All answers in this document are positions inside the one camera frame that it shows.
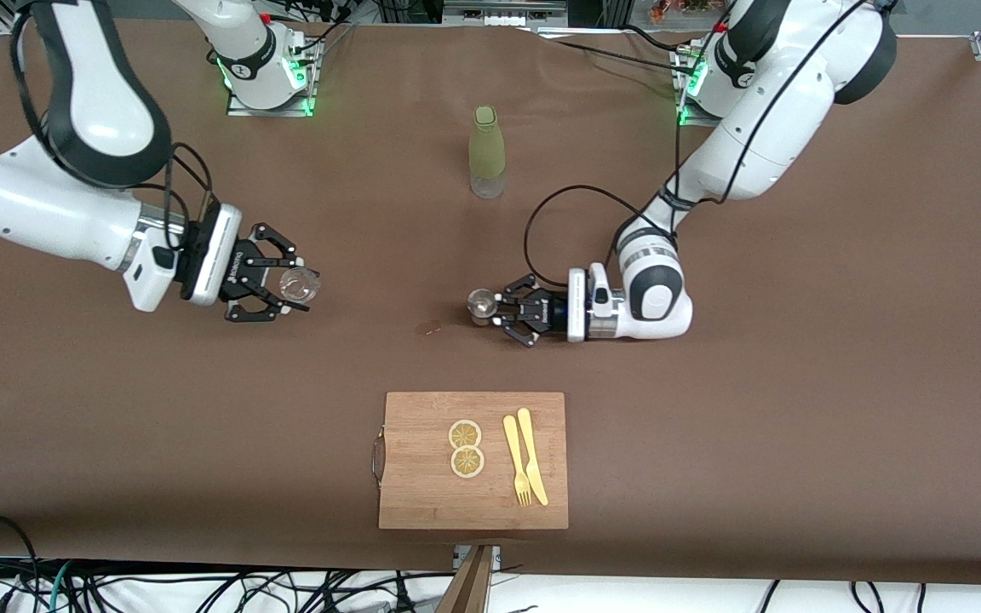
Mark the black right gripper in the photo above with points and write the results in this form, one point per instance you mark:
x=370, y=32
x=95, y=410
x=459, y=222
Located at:
x=232, y=270

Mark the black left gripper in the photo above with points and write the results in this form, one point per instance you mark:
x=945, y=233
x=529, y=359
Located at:
x=547, y=312

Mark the small clear glass cup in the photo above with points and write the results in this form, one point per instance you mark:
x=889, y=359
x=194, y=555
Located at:
x=300, y=285

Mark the metal double jigger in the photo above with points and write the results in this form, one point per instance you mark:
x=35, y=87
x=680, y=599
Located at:
x=481, y=305

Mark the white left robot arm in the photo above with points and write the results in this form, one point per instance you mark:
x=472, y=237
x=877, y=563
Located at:
x=763, y=136

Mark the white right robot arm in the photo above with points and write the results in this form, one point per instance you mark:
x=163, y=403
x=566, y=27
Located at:
x=56, y=204

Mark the yellow plastic fork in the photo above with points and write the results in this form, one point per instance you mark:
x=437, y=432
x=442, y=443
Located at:
x=511, y=438

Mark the lemon slice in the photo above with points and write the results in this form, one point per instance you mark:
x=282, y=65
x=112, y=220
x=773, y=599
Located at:
x=467, y=462
x=465, y=434

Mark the brown paper table cover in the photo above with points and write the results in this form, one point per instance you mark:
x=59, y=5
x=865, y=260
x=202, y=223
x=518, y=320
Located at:
x=201, y=426

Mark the green frosted bottle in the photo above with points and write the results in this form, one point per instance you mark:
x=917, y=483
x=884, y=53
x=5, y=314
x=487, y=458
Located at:
x=487, y=145

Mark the yellow plastic knife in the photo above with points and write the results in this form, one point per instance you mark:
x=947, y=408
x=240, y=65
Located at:
x=539, y=485

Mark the wooden cutting board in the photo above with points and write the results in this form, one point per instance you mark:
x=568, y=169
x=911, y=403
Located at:
x=422, y=485

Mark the grey background device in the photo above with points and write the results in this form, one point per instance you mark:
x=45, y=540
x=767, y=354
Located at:
x=499, y=13

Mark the orange background items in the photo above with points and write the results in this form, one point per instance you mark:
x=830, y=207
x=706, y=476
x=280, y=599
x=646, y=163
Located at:
x=669, y=10

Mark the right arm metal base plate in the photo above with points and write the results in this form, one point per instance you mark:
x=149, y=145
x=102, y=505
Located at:
x=303, y=104

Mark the metal post bracket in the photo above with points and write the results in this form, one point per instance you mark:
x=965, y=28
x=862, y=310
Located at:
x=496, y=555

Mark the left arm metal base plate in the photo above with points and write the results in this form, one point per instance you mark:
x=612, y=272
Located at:
x=683, y=115

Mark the wooden post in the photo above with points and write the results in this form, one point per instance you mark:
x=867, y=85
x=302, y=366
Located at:
x=469, y=587

